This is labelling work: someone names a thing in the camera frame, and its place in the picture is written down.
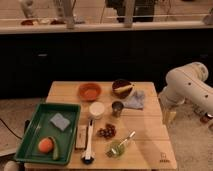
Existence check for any orange plastic bowl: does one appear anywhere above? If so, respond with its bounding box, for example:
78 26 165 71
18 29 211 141
78 83 101 101

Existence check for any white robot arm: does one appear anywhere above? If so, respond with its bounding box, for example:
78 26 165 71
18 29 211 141
158 62 213 125

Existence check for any dark brown bowl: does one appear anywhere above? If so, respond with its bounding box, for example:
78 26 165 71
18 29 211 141
112 79 134 99

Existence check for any bunch of dark grapes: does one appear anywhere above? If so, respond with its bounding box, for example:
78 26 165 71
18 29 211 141
97 124 116 139

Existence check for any small metal cup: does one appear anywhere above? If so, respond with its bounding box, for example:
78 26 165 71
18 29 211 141
112 101 124 117

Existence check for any wooden block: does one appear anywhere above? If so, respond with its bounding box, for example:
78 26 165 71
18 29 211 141
75 125 87 149

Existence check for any yellow banana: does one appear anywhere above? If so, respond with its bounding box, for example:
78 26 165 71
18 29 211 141
114 84 134 93

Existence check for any green plastic tray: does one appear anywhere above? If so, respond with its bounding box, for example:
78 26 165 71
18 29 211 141
14 103 81 165

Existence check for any blue-grey towel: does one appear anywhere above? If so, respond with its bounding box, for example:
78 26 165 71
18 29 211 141
124 91 145 110

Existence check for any white dish brush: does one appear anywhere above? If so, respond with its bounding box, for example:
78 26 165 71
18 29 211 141
81 121 94 165

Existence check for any white paper cup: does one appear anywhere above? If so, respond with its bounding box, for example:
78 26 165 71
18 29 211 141
89 102 105 119

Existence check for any grey-blue sponge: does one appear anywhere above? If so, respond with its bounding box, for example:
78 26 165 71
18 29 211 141
50 113 70 131

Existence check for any green cucumber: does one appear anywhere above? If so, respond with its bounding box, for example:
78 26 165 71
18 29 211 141
49 136 59 160

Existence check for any orange fruit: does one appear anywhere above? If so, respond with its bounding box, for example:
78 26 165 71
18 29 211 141
38 138 54 153

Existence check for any green glass dish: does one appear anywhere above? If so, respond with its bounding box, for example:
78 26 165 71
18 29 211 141
106 140 125 157

